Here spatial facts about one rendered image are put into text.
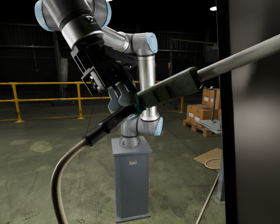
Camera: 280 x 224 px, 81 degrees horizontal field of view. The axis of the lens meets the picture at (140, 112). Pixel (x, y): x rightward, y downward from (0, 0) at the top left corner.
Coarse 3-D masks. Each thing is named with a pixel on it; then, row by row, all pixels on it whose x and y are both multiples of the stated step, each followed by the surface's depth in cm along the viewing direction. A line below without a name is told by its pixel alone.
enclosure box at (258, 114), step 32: (224, 0) 42; (256, 0) 35; (224, 32) 43; (256, 32) 35; (256, 64) 36; (224, 96) 43; (256, 96) 36; (224, 128) 43; (256, 128) 37; (224, 160) 44; (256, 160) 37; (224, 192) 44; (256, 192) 38
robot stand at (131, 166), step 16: (112, 144) 140; (144, 144) 140; (128, 160) 129; (144, 160) 132; (128, 176) 132; (144, 176) 135; (128, 192) 136; (144, 192) 139; (128, 208) 139; (144, 208) 143
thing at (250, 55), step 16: (256, 48) 25; (272, 48) 24; (224, 64) 29; (240, 64) 27; (176, 80) 34; (192, 80) 32; (144, 96) 42; (160, 96) 39; (176, 96) 36; (112, 112) 54; (128, 112) 42; (96, 128) 36; (112, 128) 38
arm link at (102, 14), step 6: (96, 0) 44; (102, 0) 47; (96, 6) 44; (102, 6) 47; (108, 6) 50; (96, 12) 45; (102, 12) 48; (108, 12) 51; (96, 18) 47; (102, 18) 49; (108, 18) 52; (102, 24) 52
